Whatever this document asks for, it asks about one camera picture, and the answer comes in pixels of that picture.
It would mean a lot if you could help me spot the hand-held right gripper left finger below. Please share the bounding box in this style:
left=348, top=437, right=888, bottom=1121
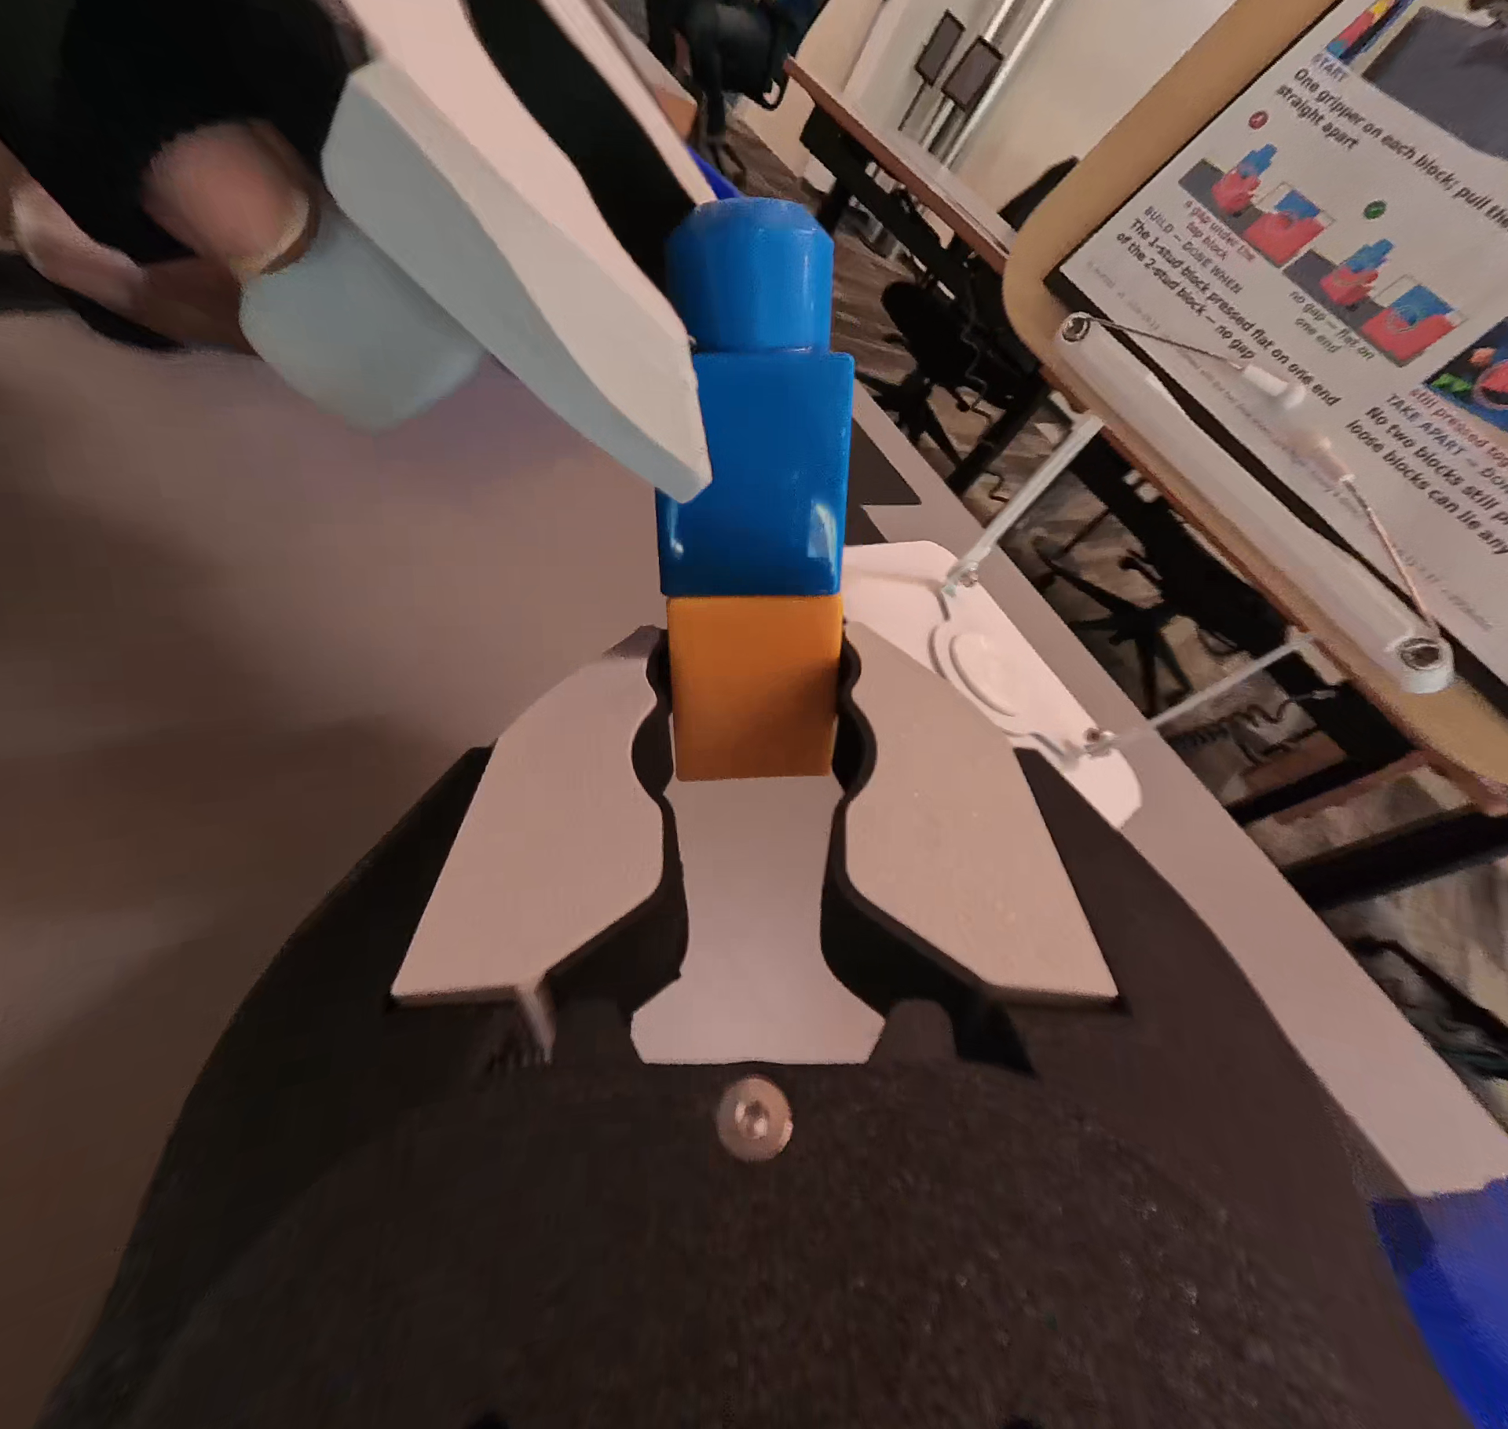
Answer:
left=392, top=624, right=690, bottom=1059

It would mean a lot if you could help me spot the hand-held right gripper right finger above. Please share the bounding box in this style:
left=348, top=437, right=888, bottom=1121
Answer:
left=825, top=623, right=1121, bottom=1056

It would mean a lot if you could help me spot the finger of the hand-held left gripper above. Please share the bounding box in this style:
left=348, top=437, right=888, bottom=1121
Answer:
left=295, top=0, right=716, bottom=496
left=412, top=0, right=702, bottom=331

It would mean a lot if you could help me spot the yellow two-stud block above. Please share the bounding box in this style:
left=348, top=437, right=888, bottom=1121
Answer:
left=665, top=593, right=848, bottom=782

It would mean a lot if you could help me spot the blue one-stud block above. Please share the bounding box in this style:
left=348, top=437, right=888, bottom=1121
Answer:
left=655, top=198, right=856, bottom=603

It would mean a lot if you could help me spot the person's left hand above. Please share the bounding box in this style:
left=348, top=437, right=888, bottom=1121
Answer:
left=0, top=122, right=323, bottom=344

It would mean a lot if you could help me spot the black office chair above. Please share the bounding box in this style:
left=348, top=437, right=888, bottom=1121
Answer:
left=878, top=275, right=1051, bottom=430
left=1037, top=511, right=1204, bottom=688

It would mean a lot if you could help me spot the white stand with wooden board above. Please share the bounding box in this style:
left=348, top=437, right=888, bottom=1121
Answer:
left=840, top=0, right=1508, bottom=833

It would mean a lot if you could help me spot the printed instruction sheet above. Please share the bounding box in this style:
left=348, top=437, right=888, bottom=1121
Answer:
left=1054, top=0, right=1508, bottom=654

